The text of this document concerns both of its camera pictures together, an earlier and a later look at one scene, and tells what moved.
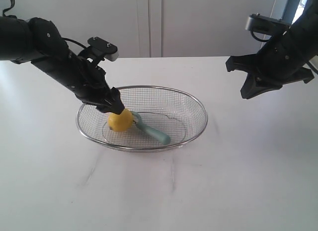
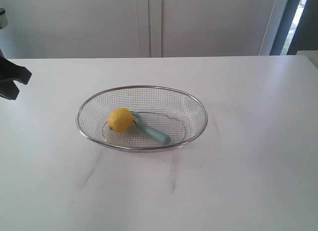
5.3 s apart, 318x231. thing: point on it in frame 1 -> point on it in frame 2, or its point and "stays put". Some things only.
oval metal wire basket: x=176 y=113 stays put
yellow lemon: x=120 y=122 stays put
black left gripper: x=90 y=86 -> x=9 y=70
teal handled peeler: x=159 y=137 stays put
